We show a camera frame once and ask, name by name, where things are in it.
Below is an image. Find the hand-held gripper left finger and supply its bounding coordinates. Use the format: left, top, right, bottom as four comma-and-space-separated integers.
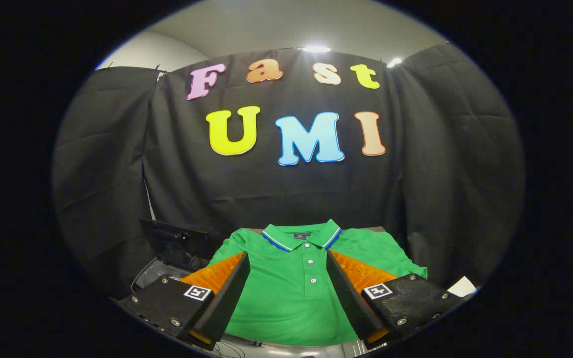
117, 251, 251, 352

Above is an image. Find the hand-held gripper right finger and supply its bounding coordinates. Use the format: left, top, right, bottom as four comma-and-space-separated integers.
325, 250, 466, 350

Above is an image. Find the green polo shirt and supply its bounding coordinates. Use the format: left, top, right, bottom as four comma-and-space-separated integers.
208, 219, 429, 347

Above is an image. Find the dark washing machine lid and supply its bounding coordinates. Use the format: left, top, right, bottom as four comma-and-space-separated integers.
140, 219, 222, 272

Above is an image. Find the beige cabinet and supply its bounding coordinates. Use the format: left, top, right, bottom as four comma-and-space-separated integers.
219, 226, 387, 358

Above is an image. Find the black backdrop cloth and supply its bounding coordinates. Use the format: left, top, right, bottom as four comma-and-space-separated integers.
52, 42, 526, 299

